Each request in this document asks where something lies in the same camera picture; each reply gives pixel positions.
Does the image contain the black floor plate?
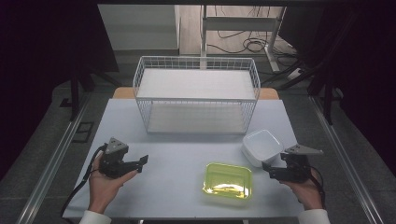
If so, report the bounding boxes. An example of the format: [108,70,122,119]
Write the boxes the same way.
[72,121,95,144]

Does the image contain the white table sheet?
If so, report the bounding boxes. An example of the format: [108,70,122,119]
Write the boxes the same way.
[62,98,305,218]

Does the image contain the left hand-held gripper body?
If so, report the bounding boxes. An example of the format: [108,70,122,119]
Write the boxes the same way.
[98,137,142,179]

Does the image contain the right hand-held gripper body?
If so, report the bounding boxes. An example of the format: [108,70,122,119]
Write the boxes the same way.
[279,144,325,183]

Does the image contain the person's right hand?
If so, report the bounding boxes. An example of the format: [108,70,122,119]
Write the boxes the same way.
[279,172,325,211]

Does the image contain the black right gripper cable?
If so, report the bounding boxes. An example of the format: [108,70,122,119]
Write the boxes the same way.
[307,164,327,209]

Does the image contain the dark curtain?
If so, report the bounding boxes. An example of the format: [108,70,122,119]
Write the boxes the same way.
[0,0,120,181]
[278,0,396,178]

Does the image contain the black stand legs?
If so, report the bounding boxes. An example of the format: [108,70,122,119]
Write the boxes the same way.
[59,69,122,122]
[261,60,344,125]

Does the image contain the white power strip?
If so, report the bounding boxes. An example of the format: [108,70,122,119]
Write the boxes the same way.
[286,67,304,81]

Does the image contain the metal floor rail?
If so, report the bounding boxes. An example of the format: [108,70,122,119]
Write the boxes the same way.
[15,96,92,224]
[307,94,386,224]

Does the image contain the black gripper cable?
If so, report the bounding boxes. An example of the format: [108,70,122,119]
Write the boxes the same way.
[60,143,108,218]
[307,164,327,209]

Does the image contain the white lidded food container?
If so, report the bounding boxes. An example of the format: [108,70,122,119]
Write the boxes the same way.
[241,129,285,168]

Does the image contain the white metal desk frame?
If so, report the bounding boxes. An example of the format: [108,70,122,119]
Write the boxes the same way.
[200,4,288,73]

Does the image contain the white wire shelf rack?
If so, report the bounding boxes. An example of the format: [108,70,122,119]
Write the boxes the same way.
[133,55,262,135]

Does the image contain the green lidded food container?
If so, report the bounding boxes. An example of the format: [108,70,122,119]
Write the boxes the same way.
[201,161,254,207]

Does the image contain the black floor cables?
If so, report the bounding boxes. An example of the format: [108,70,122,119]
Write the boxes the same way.
[206,6,300,68]

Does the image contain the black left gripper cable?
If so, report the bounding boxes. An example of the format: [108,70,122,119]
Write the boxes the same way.
[60,143,108,218]

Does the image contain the person's left hand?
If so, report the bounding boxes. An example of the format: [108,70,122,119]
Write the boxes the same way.
[88,153,138,214]

